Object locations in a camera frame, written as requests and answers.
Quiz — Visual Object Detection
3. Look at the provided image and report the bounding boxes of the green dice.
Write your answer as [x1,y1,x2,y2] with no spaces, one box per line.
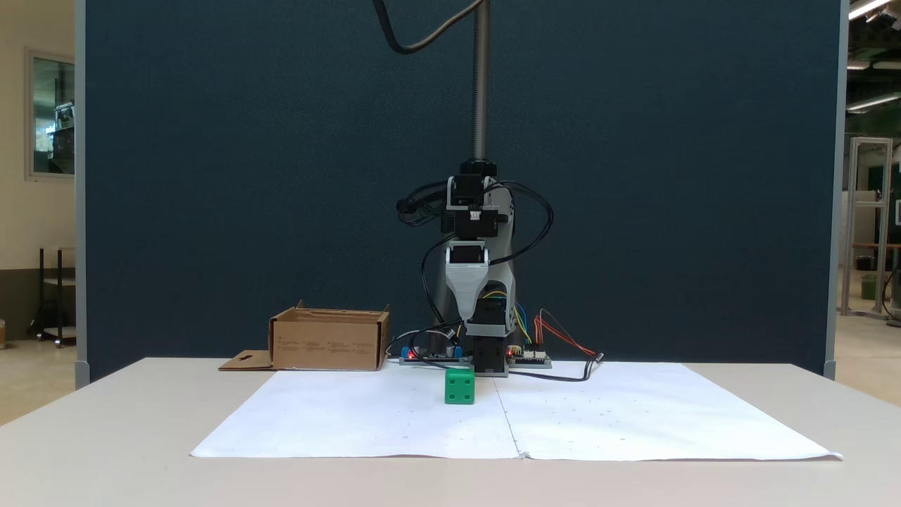
[444,368,476,406]

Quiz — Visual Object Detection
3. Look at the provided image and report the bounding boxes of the blue circuit board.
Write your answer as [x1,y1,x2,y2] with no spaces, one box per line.
[398,343,467,366]

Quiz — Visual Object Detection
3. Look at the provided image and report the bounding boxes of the brown cardboard box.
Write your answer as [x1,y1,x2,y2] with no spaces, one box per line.
[218,301,392,373]

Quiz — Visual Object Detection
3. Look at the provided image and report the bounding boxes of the white paper sheet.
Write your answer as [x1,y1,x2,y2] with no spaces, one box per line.
[493,362,844,463]
[190,369,522,461]

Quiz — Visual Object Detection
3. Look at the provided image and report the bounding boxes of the dark blue partition panel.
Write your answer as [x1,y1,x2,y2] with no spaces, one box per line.
[74,0,850,389]

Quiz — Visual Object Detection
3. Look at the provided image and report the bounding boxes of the black shelf rack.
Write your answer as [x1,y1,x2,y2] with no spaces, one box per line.
[28,246,77,348]

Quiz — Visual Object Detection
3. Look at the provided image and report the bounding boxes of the fluorescent ceiling light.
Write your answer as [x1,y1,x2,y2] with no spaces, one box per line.
[848,0,893,21]
[847,92,901,114]

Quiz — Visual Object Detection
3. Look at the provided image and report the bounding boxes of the black base motor cable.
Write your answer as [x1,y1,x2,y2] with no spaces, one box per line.
[420,235,465,340]

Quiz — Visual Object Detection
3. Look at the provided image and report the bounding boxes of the yellow jumper wire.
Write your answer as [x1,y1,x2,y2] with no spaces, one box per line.
[484,289,534,346]

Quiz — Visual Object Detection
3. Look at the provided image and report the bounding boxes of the orange jumper wires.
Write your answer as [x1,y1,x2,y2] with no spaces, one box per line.
[533,308,600,357]

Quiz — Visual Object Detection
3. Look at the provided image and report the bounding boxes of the grey circuit board with wires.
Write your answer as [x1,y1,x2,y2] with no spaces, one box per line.
[508,344,553,369]

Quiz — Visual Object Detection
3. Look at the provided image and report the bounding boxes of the black elbow motor cable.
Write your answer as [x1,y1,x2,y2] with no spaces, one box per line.
[396,181,452,227]

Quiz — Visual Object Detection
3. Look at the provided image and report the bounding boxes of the black gripper motor cable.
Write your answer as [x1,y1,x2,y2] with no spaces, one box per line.
[489,180,555,268]

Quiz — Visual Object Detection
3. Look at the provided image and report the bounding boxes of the black power cable white connector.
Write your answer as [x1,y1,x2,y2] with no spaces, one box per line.
[510,351,605,383]

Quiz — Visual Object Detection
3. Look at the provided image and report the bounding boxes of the metal camera stand pole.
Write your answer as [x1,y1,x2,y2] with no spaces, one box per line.
[431,0,526,340]

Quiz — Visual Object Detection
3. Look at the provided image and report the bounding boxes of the black overhead camera cable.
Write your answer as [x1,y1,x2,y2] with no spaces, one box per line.
[372,0,487,56]

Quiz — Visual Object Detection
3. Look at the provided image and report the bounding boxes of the aluminium frame structure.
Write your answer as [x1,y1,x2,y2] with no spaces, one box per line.
[840,137,895,319]

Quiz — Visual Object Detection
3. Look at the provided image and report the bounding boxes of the framed wall window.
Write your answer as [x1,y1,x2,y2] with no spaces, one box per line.
[25,48,76,182]

